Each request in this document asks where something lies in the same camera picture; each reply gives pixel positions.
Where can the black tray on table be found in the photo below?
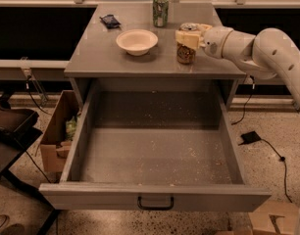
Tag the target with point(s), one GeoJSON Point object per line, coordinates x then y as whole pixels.
{"type": "Point", "coordinates": [15, 123]}

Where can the cardboard box left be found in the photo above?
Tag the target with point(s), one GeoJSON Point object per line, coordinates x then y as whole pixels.
{"type": "Point", "coordinates": [54, 144]}

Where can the green bag in box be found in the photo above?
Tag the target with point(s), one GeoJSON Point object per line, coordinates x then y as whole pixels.
{"type": "Point", "coordinates": [70, 126]}

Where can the black power adapter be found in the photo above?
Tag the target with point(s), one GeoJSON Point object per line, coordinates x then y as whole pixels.
{"type": "Point", "coordinates": [250, 137]}

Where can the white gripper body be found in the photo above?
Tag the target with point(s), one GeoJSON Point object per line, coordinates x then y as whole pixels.
{"type": "Point", "coordinates": [215, 40]}

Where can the cardboard box bottom right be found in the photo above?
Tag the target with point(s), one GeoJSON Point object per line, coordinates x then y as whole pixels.
{"type": "Point", "coordinates": [270, 218]}

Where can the cardboard box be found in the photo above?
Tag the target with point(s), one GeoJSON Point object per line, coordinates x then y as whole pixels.
{"type": "Point", "coordinates": [54, 144]}
{"type": "Point", "coordinates": [270, 218]}

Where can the grey cabinet counter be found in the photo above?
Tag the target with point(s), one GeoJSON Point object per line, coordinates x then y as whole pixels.
{"type": "Point", "coordinates": [98, 55]}

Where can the black drawer handle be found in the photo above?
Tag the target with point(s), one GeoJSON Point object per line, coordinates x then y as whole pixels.
{"type": "Point", "coordinates": [148, 204]}

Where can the green soda can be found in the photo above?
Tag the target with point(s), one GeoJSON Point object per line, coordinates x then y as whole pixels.
{"type": "Point", "coordinates": [160, 12]}

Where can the white paper bowl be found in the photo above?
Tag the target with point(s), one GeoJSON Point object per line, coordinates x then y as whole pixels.
{"type": "Point", "coordinates": [137, 42]}

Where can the orange soda can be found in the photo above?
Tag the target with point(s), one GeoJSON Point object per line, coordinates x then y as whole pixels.
{"type": "Point", "coordinates": [184, 54]}

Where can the dark blue snack packet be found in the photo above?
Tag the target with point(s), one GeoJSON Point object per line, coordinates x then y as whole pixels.
{"type": "Point", "coordinates": [110, 21]}

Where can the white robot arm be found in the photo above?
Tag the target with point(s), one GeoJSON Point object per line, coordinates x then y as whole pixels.
{"type": "Point", "coordinates": [268, 54]}

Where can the grey open drawer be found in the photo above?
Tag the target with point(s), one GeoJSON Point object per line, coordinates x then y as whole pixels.
{"type": "Point", "coordinates": [170, 140]}

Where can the black side table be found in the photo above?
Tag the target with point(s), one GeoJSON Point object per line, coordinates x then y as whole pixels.
{"type": "Point", "coordinates": [20, 175]}

